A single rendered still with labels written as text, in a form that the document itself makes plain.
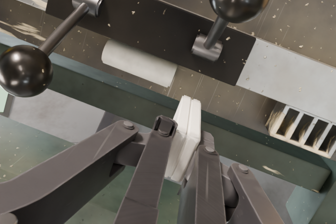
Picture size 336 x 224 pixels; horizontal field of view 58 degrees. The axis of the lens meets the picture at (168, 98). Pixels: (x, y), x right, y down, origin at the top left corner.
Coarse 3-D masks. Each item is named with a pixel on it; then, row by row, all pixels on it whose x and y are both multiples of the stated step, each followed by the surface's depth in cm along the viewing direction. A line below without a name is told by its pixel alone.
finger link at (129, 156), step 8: (136, 136) 16; (144, 136) 16; (128, 144) 15; (136, 144) 15; (144, 144) 15; (120, 152) 15; (128, 152) 15; (136, 152) 15; (120, 160) 15; (128, 160) 15; (136, 160) 16
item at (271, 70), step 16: (32, 0) 30; (160, 0) 29; (256, 48) 29; (272, 48) 29; (256, 64) 30; (272, 64) 30; (288, 64) 29; (304, 64) 29; (320, 64) 29; (240, 80) 30; (256, 80) 30; (272, 80) 30; (288, 80) 30; (304, 80) 30; (320, 80) 30; (272, 96) 30; (288, 96) 30; (304, 96) 30; (320, 96) 30; (320, 112) 30
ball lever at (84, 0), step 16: (80, 0) 28; (96, 0) 28; (80, 16) 27; (96, 16) 29; (64, 32) 25; (16, 48) 21; (32, 48) 21; (48, 48) 23; (0, 64) 20; (16, 64) 20; (32, 64) 20; (48, 64) 22; (0, 80) 20; (16, 80) 20; (32, 80) 20; (48, 80) 22; (32, 96) 22
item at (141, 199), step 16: (160, 128) 16; (160, 144) 15; (144, 160) 13; (160, 160) 13; (144, 176) 12; (160, 176) 12; (128, 192) 11; (144, 192) 11; (160, 192) 11; (128, 208) 9; (144, 208) 9
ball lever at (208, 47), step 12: (216, 0) 18; (228, 0) 17; (240, 0) 17; (252, 0) 17; (264, 0) 18; (216, 12) 19; (228, 12) 18; (240, 12) 18; (252, 12) 18; (216, 24) 23; (204, 36) 28; (216, 36) 25; (192, 48) 28; (204, 48) 28; (216, 48) 28; (216, 60) 29
